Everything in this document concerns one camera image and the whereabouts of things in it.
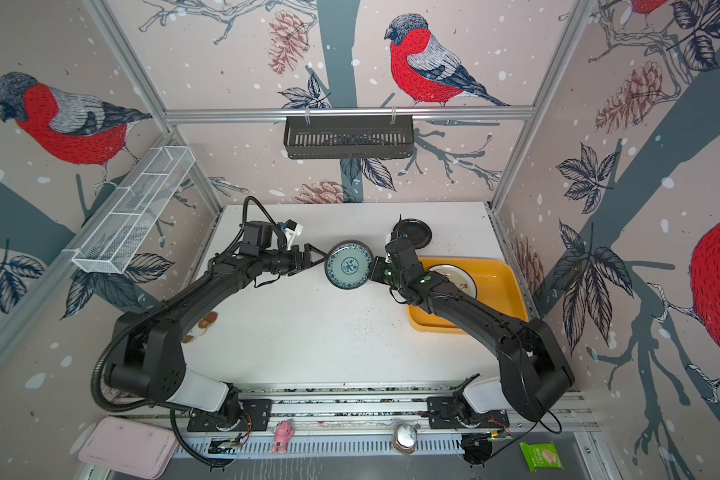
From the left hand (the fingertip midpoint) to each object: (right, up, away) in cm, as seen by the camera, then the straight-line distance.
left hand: (318, 260), depth 81 cm
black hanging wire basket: (+4, +42, +25) cm, 50 cm away
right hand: (+13, -2, +3) cm, 14 cm away
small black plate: (+32, +9, +35) cm, 48 cm away
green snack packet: (+54, -44, -14) cm, 71 cm away
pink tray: (-40, -42, -13) cm, 60 cm away
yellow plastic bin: (+56, -10, +14) cm, 59 cm away
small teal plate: (+8, -2, +4) cm, 9 cm away
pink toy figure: (-6, -40, -12) cm, 42 cm away
